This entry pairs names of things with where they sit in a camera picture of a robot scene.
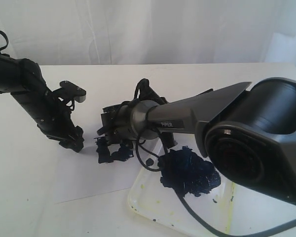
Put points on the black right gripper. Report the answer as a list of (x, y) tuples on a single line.
[(123, 122)]

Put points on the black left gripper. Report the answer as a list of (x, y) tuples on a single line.
[(51, 113)]

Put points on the white paper with drawn square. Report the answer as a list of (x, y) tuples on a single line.
[(79, 175)]

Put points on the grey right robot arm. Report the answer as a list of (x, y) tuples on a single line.
[(248, 131)]

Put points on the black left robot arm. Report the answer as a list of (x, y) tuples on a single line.
[(16, 73)]

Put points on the clear plastic paint tray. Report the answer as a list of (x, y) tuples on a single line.
[(229, 208)]

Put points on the white curtain backdrop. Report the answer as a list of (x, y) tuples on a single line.
[(111, 32)]

